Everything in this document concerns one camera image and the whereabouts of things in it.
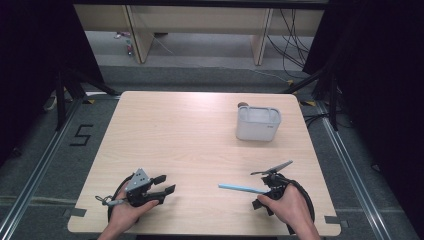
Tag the person's right hand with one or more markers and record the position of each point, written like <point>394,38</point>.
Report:
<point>293,208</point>

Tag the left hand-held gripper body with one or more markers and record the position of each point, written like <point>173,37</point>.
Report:
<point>137,181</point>

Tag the grey tape piece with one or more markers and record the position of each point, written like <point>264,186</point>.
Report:
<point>333,220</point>
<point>78,212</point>

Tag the pink and red floor items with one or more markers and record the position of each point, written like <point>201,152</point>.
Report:
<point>129,48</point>

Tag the metal floor rail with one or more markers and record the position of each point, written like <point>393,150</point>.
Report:
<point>36,173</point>
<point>353,173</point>

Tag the black metal stand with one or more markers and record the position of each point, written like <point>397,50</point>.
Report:
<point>333,100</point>
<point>60,100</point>

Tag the small brown round object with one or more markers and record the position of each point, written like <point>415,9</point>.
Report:
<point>242,104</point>

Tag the white plastic container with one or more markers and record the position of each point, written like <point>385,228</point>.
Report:
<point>256,128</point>

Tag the person's left hand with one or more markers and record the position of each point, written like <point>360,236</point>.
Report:
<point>123,216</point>

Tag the beige wooden desk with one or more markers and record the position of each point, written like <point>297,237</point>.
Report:
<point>200,21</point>

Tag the black curtain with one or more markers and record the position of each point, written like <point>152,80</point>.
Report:
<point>380,83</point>
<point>30,66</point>

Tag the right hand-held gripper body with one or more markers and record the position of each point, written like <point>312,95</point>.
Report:
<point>278,183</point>

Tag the yellow tape piece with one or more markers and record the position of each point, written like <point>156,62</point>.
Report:
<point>88,101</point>
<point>308,103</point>

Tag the light blue toothbrush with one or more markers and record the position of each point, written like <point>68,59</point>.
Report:
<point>241,188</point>

